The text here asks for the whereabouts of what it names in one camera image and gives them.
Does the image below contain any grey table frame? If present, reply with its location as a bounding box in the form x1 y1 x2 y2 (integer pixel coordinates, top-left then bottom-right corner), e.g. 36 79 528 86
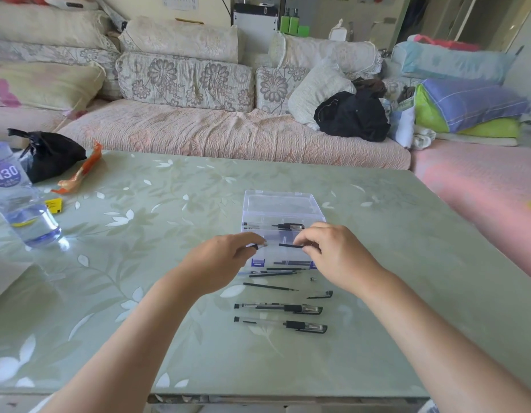
147 393 429 413

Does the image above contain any person's right hand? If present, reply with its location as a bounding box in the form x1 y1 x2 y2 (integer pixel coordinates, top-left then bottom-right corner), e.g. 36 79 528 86
293 222 386 295

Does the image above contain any person's left hand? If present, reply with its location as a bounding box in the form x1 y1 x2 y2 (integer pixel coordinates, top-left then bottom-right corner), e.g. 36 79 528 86
179 232 268 297

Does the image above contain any clear water bottle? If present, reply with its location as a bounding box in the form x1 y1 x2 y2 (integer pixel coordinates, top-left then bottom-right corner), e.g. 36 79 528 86
0 141 63 248

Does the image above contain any person's right forearm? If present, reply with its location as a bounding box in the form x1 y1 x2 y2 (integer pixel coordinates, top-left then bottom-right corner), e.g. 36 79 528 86
358 266 531 413

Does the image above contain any salmon pink sofa seat cover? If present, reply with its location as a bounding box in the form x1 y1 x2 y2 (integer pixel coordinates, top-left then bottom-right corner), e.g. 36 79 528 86
410 138 531 285

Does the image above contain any clear plastic storage box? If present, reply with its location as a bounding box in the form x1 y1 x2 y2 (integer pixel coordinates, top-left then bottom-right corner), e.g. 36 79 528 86
241 189 328 271

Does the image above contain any person's left forearm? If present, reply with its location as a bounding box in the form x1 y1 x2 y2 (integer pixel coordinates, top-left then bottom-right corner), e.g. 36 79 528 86
40 272 208 413

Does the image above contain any orange snack wrapper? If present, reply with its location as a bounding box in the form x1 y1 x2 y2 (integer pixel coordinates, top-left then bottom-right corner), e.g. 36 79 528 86
52 141 104 195

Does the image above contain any white device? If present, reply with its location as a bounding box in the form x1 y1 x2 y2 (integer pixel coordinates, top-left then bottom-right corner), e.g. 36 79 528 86
42 0 99 10

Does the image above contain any pink quilted sofa seat cover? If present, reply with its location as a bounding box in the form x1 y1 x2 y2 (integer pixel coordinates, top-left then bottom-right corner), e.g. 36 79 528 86
58 98 412 170

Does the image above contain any white and blue cloth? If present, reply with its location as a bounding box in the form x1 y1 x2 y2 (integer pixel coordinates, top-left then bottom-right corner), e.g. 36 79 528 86
381 98 417 150

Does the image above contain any white tissue pack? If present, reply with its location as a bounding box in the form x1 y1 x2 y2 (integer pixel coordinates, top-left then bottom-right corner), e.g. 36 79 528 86
328 19 348 42

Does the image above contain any cream sofa bolster cushion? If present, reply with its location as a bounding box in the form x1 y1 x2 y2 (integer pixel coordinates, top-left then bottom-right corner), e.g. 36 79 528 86
268 32 383 80
0 2 119 52
119 15 240 64

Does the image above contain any white paper bag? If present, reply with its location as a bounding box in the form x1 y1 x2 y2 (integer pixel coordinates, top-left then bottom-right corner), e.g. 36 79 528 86
0 258 34 304

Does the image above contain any brown garment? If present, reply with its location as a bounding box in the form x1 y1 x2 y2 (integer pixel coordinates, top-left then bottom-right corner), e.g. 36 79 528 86
352 77 387 98

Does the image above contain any pale pink sofa seat cover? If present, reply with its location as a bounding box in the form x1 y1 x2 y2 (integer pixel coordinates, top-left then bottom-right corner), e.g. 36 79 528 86
0 106 75 147

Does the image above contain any pink cloth item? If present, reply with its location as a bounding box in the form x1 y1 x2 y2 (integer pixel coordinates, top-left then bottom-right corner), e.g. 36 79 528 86
0 78 21 108

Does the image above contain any white textured pillow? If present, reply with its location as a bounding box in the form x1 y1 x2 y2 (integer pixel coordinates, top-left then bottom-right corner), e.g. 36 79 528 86
287 60 357 131

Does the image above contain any white cabinet with black frame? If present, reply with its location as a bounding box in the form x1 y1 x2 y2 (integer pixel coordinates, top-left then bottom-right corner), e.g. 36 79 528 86
232 3 280 54

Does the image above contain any white towel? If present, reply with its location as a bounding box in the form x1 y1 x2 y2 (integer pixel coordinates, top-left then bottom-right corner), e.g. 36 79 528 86
413 126 437 151

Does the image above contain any black plastic bag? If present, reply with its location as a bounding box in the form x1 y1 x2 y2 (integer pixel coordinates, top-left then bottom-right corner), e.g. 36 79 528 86
7 127 88 184

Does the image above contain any floral sofa back cushion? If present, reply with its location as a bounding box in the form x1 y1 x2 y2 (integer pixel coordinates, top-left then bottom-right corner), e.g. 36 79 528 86
0 38 122 101
383 77 421 102
115 51 256 113
254 66 311 116

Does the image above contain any pale yellow pillow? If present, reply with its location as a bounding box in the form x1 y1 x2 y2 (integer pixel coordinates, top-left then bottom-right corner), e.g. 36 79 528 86
0 61 106 111

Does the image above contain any black clothing bundle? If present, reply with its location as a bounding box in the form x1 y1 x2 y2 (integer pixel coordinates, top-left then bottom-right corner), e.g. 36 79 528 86
313 89 391 142

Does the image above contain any light blue bolster pillow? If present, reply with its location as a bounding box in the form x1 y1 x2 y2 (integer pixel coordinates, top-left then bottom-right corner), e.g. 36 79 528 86
391 40 516 84

